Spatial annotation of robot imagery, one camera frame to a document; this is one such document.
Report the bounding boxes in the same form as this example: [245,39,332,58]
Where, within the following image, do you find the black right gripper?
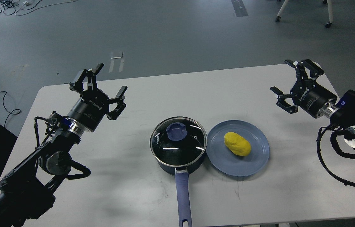
[270,59,338,119]

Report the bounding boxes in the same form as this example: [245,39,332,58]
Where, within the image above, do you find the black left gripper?
[67,63,128,132]

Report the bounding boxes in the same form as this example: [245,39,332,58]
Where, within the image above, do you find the yellow potato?
[224,132,252,156]

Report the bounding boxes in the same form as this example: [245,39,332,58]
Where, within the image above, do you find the glass lid blue knob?
[150,117,207,167]

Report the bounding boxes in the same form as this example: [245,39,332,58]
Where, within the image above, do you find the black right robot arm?
[270,59,355,187]

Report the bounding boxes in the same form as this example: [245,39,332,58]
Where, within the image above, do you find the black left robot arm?
[0,63,127,227]

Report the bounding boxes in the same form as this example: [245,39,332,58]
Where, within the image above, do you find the white chair legs with casters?
[275,0,335,28]

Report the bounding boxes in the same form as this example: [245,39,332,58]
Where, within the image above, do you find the blue plate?
[206,120,270,177]

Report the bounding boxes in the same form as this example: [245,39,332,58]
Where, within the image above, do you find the dark blue saucepan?
[150,117,208,227]

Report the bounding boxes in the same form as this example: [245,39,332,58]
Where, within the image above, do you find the tangled cables on floor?
[0,0,77,20]

